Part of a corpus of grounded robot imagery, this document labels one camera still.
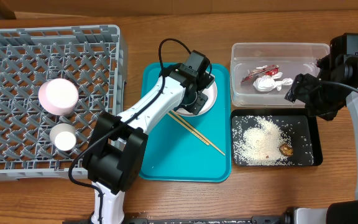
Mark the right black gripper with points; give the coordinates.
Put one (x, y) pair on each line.
(299, 90)

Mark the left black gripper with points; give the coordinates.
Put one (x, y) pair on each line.
(197, 106)

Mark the white round plate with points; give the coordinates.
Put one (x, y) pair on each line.
(211, 93)

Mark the wooden chopstick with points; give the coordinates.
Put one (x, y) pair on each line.
(188, 124)
(191, 130)

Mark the red snack wrapper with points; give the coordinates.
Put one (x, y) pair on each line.
(269, 70)

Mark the brown food piece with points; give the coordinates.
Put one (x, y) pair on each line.
(286, 150)

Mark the white rice grains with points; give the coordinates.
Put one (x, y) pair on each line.
(256, 140)

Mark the pink bowl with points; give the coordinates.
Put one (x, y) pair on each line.
(58, 96)

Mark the small white cup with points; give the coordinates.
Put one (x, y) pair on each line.
(63, 136)

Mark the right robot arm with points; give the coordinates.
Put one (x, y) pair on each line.
(339, 68)

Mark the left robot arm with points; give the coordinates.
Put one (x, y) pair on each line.
(118, 142)

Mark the black waste tray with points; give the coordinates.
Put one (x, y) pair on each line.
(312, 123)

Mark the clear plastic bin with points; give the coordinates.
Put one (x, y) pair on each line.
(290, 58)

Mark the teal serving tray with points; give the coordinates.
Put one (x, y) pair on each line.
(173, 153)

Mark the grey plastic dish rack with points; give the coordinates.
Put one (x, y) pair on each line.
(93, 58)

